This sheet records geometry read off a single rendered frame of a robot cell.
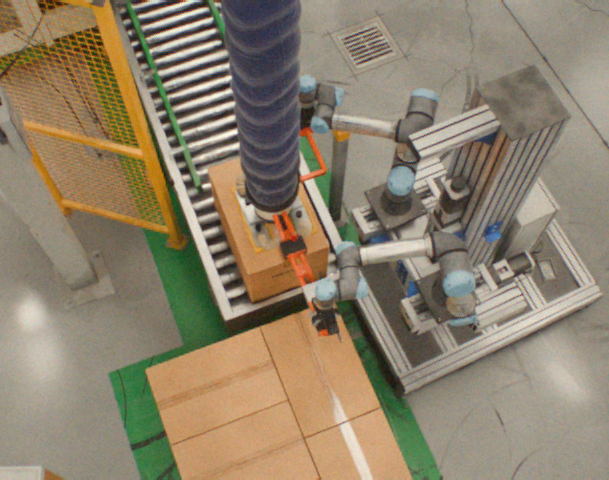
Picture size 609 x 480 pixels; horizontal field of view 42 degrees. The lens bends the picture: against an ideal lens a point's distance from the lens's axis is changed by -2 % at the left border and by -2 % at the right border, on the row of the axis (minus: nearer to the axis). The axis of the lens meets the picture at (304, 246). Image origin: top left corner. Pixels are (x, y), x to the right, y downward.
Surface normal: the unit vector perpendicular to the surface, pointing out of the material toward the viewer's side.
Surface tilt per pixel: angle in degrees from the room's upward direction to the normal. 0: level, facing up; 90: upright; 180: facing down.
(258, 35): 73
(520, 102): 0
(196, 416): 0
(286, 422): 0
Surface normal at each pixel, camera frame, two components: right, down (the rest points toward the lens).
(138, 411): 0.00, -0.41
